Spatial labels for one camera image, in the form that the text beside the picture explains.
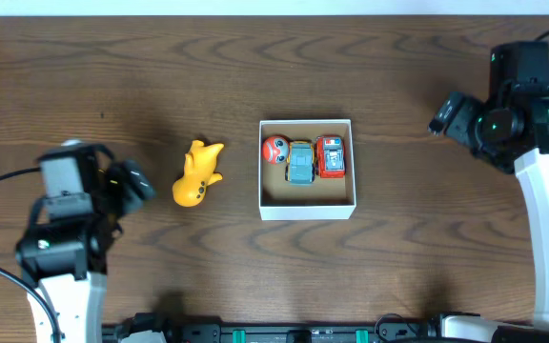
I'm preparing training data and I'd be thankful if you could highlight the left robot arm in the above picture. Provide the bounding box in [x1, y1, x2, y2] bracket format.
[15, 141, 155, 342]

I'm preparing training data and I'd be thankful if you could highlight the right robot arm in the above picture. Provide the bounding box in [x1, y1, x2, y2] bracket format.
[429, 40, 549, 333]

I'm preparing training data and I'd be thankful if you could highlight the left black cable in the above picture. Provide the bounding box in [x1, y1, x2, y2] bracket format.
[0, 166, 61, 343]

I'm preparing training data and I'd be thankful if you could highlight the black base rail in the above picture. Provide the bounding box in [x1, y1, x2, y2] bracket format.
[102, 313, 549, 343]

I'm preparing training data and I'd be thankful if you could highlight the grey yellow toy car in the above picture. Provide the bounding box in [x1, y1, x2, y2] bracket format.
[285, 141, 315, 185]

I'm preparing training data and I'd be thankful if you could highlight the orange rubber dinosaur toy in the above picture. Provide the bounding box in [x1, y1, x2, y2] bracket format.
[172, 140, 225, 208]

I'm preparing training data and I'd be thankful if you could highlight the red ball toy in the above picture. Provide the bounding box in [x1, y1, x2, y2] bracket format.
[261, 135, 290, 164]

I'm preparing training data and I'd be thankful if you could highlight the red toy fire truck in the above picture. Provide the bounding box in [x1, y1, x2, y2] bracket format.
[316, 135, 346, 179]

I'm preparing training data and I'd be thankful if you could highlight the white cardboard box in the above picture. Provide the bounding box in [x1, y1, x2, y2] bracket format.
[257, 119, 356, 221]

